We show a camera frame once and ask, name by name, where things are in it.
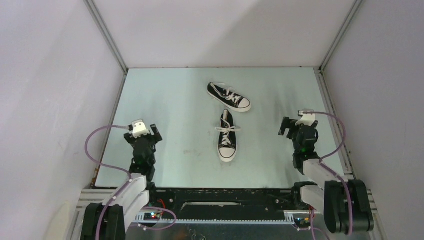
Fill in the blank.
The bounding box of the grey slotted cable duct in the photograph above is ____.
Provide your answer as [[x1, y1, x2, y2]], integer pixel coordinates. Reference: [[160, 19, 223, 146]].
[[134, 212, 296, 226]]

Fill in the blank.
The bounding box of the left controller board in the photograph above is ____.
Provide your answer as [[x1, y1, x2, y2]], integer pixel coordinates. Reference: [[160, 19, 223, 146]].
[[143, 212, 162, 222]]

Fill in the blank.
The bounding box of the aluminium frame rail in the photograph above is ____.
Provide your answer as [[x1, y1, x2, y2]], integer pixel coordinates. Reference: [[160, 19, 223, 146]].
[[76, 189, 115, 211]]

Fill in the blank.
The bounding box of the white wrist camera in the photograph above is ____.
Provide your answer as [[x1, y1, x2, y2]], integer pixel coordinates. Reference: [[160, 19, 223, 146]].
[[128, 119, 151, 139], [295, 109, 316, 127]]

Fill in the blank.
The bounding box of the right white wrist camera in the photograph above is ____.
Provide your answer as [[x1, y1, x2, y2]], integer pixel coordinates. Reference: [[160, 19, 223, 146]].
[[295, 109, 316, 127]]

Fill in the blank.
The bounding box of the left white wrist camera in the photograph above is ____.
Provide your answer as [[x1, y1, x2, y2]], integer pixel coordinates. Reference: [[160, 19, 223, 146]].
[[128, 119, 151, 139]]

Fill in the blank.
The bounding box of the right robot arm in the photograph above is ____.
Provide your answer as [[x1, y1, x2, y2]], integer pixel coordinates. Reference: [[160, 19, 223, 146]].
[[278, 110, 375, 235]]

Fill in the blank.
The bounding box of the black canvas sneaker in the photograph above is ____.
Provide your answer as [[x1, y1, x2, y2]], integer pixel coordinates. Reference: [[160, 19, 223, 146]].
[[215, 109, 241, 163], [207, 82, 252, 113]]

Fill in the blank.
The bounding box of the controller board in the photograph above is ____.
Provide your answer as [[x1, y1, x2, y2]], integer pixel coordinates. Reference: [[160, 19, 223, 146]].
[[143, 212, 162, 222], [294, 217, 311, 230]]

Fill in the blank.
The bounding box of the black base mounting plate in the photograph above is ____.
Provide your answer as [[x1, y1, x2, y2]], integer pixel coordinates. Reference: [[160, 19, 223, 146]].
[[150, 187, 310, 223]]

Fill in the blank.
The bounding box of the right controller board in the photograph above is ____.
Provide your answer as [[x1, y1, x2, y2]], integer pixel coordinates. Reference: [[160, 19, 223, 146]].
[[294, 217, 311, 230]]

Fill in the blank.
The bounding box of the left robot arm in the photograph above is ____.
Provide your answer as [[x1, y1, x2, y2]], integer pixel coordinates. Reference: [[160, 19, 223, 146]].
[[80, 119, 163, 240]]

